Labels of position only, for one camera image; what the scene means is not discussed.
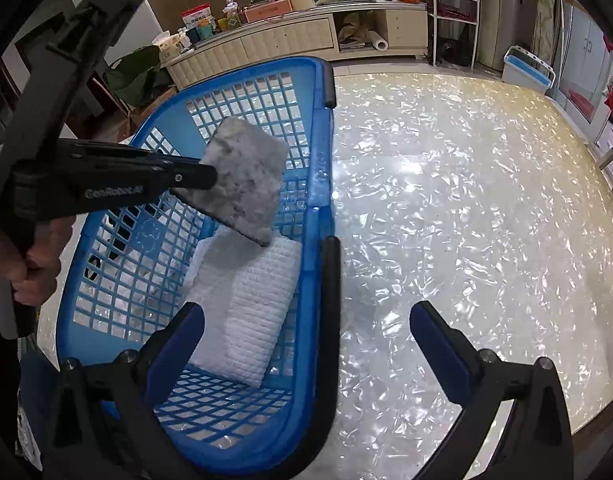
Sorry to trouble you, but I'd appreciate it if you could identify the person's left hand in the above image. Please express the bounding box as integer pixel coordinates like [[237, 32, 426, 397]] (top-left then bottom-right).
[[0, 217, 76, 308]]

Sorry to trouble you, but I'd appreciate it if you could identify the white waffle knit towel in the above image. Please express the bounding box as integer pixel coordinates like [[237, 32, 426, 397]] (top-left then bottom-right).
[[183, 226, 302, 388]]

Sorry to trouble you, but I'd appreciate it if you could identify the cream TV cabinet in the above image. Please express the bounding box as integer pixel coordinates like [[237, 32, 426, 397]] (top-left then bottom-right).
[[164, 1, 429, 90]]

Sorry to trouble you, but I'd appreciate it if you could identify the white metal shelf rack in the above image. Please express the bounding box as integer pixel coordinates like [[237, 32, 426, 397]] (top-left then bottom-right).
[[422, 0, 482, 70]]

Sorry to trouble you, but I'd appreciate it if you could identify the white blue plastic bin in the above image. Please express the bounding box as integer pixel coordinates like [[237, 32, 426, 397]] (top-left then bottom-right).
[[501, 46, 557, 94]]

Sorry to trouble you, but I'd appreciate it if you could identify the grey mottled cloth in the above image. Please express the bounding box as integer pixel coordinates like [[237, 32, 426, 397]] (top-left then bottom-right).
[[171, 117, 289, 247]]

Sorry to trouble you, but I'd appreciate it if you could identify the white paper roll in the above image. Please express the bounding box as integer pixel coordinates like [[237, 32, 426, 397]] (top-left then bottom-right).
[[366, 29, 389, 52]]

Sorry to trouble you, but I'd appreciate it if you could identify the pink rectangular box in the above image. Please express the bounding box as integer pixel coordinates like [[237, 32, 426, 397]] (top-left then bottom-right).
[[244, 0, 293, 23]]

